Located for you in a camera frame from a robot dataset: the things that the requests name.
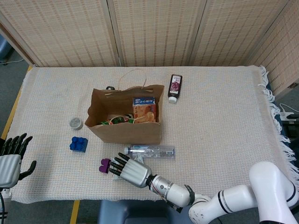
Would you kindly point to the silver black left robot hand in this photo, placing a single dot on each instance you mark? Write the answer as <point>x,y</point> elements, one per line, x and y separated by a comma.
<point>8,170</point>

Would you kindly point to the purple toy brick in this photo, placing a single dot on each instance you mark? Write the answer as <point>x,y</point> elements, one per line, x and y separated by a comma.
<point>105,166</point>

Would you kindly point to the white woven tablecloth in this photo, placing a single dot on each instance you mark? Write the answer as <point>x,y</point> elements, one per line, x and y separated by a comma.
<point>222,116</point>

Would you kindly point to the blue padded chair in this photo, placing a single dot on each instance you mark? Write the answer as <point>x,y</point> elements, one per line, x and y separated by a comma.
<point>130,212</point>

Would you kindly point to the blue orange biscuit box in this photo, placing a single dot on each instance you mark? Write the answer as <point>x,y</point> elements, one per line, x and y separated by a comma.
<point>143,109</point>

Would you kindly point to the white power strip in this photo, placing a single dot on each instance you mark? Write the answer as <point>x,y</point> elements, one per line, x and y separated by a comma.
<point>286,114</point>

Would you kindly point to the blue toy brick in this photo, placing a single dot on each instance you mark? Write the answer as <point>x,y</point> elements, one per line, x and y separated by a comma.
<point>79,144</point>

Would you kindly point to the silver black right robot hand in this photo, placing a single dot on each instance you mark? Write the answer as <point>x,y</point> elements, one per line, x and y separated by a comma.
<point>136,172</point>

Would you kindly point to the blue grey office chair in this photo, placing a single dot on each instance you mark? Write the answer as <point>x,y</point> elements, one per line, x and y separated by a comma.
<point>4,50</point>

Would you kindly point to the dark juice bottle white cap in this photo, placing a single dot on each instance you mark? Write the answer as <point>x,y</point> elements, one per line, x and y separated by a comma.
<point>174,87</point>

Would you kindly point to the green chip canister red lid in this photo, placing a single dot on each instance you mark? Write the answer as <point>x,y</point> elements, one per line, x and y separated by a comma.
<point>116,120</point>

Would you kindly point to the beige bamboo folding screen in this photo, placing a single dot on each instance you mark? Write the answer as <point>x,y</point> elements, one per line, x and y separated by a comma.
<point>154,32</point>

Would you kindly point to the small black object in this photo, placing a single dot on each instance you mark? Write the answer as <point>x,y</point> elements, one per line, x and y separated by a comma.
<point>110,88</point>

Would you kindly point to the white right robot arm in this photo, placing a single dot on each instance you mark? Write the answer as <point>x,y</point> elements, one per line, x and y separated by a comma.
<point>233,198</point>

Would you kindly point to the clear plastic water bottle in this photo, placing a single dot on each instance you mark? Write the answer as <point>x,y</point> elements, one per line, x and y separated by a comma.
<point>151,151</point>

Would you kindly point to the brown paper bag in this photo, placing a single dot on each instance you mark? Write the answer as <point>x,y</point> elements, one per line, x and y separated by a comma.
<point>130,134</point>

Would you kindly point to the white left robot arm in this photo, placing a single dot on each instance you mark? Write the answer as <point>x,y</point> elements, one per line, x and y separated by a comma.
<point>5,193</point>

